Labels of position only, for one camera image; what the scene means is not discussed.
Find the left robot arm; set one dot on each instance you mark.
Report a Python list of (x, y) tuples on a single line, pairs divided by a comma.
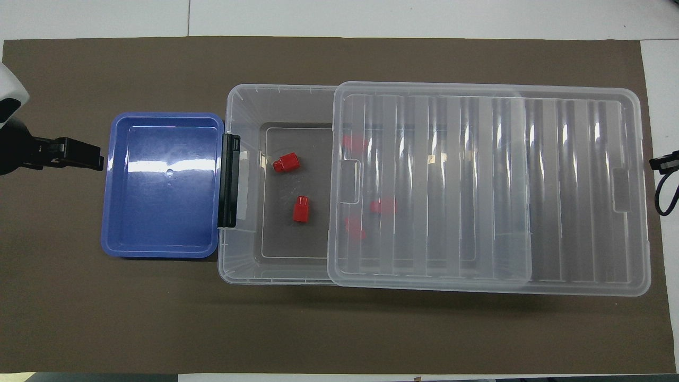
[(9, 85)]

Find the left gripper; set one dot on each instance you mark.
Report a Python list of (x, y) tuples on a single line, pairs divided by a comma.
[(13, 148)]

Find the clear plastic storage box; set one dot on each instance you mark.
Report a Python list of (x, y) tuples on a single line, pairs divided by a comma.
[(241, 106)]

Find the red block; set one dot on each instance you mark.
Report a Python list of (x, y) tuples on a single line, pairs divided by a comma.
[(383, 206), (354, 143), (286, 163), (301, 209), (354, 228)]

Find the blue plastic tray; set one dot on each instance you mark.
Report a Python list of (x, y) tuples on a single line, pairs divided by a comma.
[(164, 185)]

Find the clear plastic box lid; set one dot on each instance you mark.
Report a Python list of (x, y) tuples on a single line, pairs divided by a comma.
[(557, 212)]

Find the black box latch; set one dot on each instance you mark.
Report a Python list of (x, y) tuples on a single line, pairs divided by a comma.
[(229, 180)]

